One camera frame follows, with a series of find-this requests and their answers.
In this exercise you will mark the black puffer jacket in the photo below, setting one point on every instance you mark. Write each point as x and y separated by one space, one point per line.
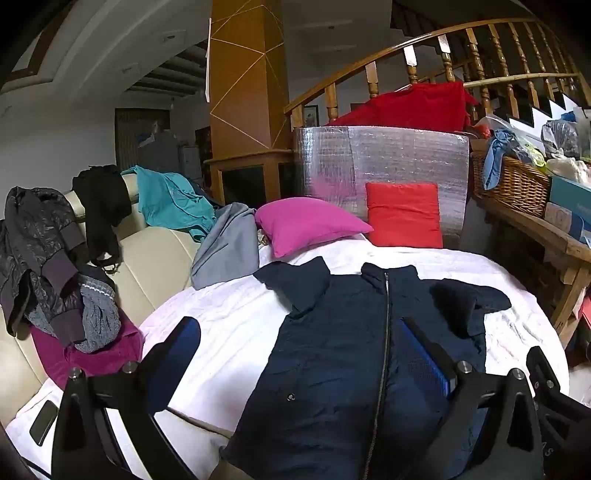
37 240

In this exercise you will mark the black garment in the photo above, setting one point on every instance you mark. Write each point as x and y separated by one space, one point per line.
101 203

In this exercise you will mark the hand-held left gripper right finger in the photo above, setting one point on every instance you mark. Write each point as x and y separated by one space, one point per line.
422 360

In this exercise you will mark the framed wall picture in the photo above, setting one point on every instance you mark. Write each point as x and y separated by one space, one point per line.
310 115

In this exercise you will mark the wooden stair railing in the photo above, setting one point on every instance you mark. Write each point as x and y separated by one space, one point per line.
351 74

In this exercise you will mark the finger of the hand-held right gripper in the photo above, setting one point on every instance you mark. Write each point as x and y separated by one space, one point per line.
542 374

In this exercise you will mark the silver foil insulation panel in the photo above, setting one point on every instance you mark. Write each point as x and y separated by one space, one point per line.
397 152

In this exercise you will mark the white textured bed blanket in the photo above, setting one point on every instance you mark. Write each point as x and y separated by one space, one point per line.
221 314

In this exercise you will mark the teal garment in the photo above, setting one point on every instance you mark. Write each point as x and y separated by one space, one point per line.
171 198

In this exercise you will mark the grey plastic bag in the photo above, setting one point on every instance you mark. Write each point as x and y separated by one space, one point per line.
561 136

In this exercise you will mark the red cloth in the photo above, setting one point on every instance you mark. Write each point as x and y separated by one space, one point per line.
415 106

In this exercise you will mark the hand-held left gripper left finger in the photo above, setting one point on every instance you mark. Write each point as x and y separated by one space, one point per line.
182 341

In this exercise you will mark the black smartphone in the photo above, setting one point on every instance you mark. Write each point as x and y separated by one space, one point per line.
44 422

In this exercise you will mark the red pillow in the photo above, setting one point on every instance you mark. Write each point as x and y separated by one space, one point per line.
404 214

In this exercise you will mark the grey garment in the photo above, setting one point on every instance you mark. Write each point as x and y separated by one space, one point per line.
231 249

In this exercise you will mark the white plastic bag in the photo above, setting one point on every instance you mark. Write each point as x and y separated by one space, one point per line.
568 168

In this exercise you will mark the wicker basket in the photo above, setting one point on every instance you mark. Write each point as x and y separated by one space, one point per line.
512 184

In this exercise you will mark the magenta pillow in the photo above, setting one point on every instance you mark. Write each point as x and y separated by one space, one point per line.
304 226

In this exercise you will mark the magenta towel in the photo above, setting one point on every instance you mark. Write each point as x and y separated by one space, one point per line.
101 360

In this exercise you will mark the cream sofa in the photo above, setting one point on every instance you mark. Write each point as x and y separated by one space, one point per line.
152 267

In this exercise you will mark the navy zip jacket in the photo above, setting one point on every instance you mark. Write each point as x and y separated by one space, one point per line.
332 369

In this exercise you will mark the blue cardboard box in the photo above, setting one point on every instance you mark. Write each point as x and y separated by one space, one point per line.
570 203

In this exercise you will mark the wooden bench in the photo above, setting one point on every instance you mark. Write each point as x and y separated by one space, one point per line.
554 249

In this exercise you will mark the grey knitted sweater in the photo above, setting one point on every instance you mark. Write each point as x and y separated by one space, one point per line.
97 314

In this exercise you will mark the blue cloth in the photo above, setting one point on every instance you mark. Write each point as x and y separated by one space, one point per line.
496 157

